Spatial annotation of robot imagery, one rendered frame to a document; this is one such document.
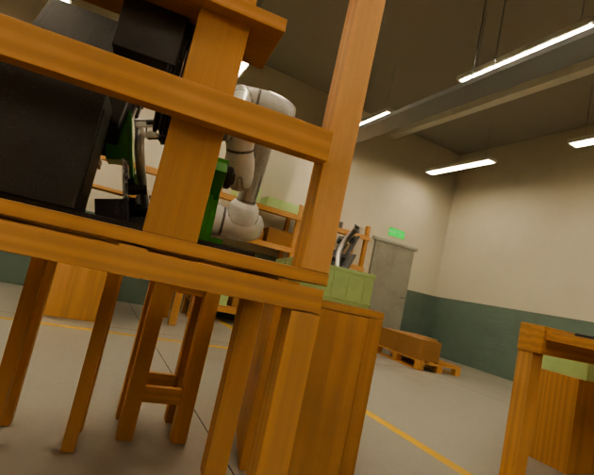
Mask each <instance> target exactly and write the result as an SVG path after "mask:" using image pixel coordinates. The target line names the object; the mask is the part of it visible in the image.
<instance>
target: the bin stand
mask: <svg viewBox="0 0 594 475"><path fill-rule="evenodd" d="M57 264H58V262H55V261H50V260H45V259H40V258H36V257H31V260H30V264H29V267H28V271H27V274H26V278H25V282H24V286H23V289H22V293H21V296H20V300H19V302H18V306H17V309H16V312H15V316H14V319H13V322H12V325H11V329H10V332H9V336H8V341H7V345H6V348H5V351H4V354H3V358H2V361H1V364H0V427H1V425H2V426H9V425H10V424H11V422H12V421H13V418H14V415H15V411H16V408H17V404H18V401H19V398H20V395H21V391H22V388H23V384H24V381H25V375H26V372H27V368H28V365H29V361H30V358H31V354H32V352H33V348H34V345H35V341H36V338H37V334H38V331H39V328H40V324H41V318H42V315H43V311H44V308H45V305H46V302H47V298H48V295H49V291H50V288H51V285H52V282H53V278H54V274H55V271H56V267H57ZM122 280H123V276H122V275H118V274H113V273H111V272H108V273H107V279H106V282H105V286H104V290H103V293H102V297H101V301H100V303H99V307H98V311H97V315H96V318H95V322H94V325H93V328H92V332H91V339H90V342H89V346H88V349H87V353H86V356H85V360H84V364H83V367H82V370H81V374H80V378H79V381H78V385H77V389H76V392H75V395H74V402H73V405H72V409H71V413H70V416H69V419H68V423H67V427H66V430H65V434H64V437H63V441H62V444H61V448H60V451H61V452H74V449H75V447H76V443H77V439H78V436H79V432H80V433H81V432H82V430H83V427H84V423H85V419H86V415H87V413H88V409H89V405H90V401H91V395H92V391H93V388H94V384H95V381H96V377H97V373H98V369H99V366H100V363H101V359H102V355H103V351H104V348H105V345H106V341H107V334H108V331H109V327H110V323H111V320H112V316H113V313H114V309H115V305H116V302H117V298H118V295H119V291H120V287H121V283H122Z"/></svg>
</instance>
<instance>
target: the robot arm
mask: <svg viewBox="0 0 594 475"><path fill-rule="evenodd" d="M234 96H235V97H238V98H240V99H243V100H246V101H248V102H251V103H254V104H257V105H260V106H264V107H266V108H269V109H272V110H275V111H277V112H280V113H283V114H286V115H289V116H290V117H293V118H294V117H295V111H296V108H295V106H294V105H293V104H292V103H291V102H290V101H289V100H288V99H286V98H285V97H283V96H281V95H279V94H277V93H274V92H271V91H268V90H262V89H258V88H254V87H249V86H245V85H237V86H236V88H235V92H234ZM153 122H154V120H146V122H134V125H135V127H136V128H153ZM145 137H146V138H147V139H158V141H159V142H160V144H161V145H164V144H165V140H166V137H164V136H163V134H162V135H159V134H158V133H157V132H145ZM223 141H225V145H226V153H225V158H224V159H227V160H229V165H228V166H231V167H233V168H234V173H235V174H236V177H235V181H234V184H233V185H232V186H230V188H231V189H233V190H235V191H238V192H239V193H238V196H237V198H235V199H234V200H232V201H231V202H230V204H229V206H228V207H225V206H223V205H221V201H220V199H219V202H218V206H217V211H216V216H215V220H214V224H213V229H212V233H211V237H212V236H221V237H224V238H230V239H234V240H239V241H252V240H256V239H258V238H259V237H260V236H261V234H262V231H263V227H264V222H263V219H262V218H261V216H258V210H259V209H258V207H257V204H256V198H257V195H258V193H259V189H260V186H261V182H262V179H263V176H264V172H265V170H266V167H267V164H268V161H269V157H270V154H271V151H272V149H271V148H267V147H264V146H261V145H258V144H255V143H252V142H250V141H247V140H244V139H239V138H236V137H232V136H229V135H226V134H224V135H223Z"/></svg>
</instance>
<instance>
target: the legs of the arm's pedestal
mask: <svg viewBox="0 0 594 475"><path fill-rule="evenodd" d="M170 291H173V292H178V293H183V294H189V295H193V299H192V303H191V307H190V313H189V317H188V321H187V325H186V329H185V333H184V337H183V341H182V345H181V349H180V353H179V356H178V360H177V364H176V368H175V372H174V373H166V372H158V371H150V367H151V364H152V360H153V356H154V352H155V348H156V344H157V338H158V334H159V330H160V326H161V322H162V319H163V315H164V311H165V307H166V303H167V300H168V296H169V292H170ZM220 298H221V294H216V293H211V292H206V291H202V290H197V289H192V288H187V287H179V286H174V285H169V284H164V283H160V282H155V281H150V282H149V286H148V289H147V293H146V297H145V300H144V304H143V308H142V311H141V315H140V322H139V326H138V330H137V333H136V336H135V340H134V344H133V348H132V352H131V355H130V359H129V363H128V367H127V371H126V374H125V377H124V384H123V388H122V392H121V396H120V399H119V403H118V406H117V410H116V414H115V418H116V419H118V420H119V422H118V426H117V430H116V434H115V440H118V441H132V439H133V435H134V432H135V428H136V424H137V420H138V416H139V412H140V406H141V403H142V402H150V403H162V404H167V406H166V411H165V415H164V420H165V423H172V428H171V431H170V436H169V438H170V441H171V443H174V444H186V441H187V437H188V433H189V428H190V422H191V418H192V414H193V409H194V405H195V402H196V398H197V393H198V389H199V385H200V382H201V377H202V373H203V369H204V365H205V361H206V354H207V350H208V346H209V341H210V338H211V334H212V330H213V325H214V321H215V318H216V314H217V310H218V305H219V301H220Z"/></svg>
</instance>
